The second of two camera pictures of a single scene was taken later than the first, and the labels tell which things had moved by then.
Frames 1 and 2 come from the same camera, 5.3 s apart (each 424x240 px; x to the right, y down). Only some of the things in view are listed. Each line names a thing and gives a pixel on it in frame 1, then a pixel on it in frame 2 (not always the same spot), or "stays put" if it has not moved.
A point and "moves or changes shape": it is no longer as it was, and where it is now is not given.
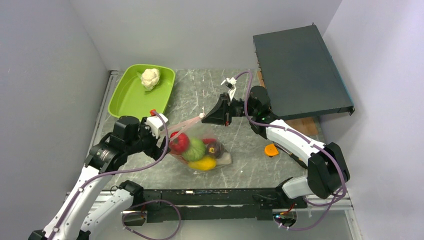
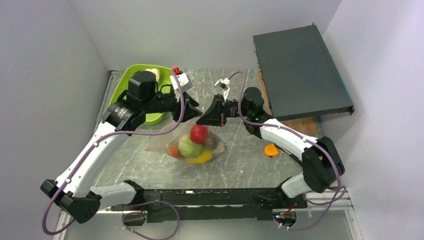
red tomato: x=179 y=142 → x=198 y=133
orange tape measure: x=271 y=150 stays put
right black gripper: x=220 y=114 stays put
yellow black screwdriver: x=298 y=160 stays put
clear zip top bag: x=192 y=145 moves or changes shape
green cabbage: x=196 y=151 stays put
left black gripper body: x=149 y=143 → x=174 y=106
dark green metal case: x=300 y=79 stays put
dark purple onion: x=215 y=150 → x=211 y=141
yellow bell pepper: x=205 y=163 → x=205 y=156
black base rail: x=210 y=205 stays put
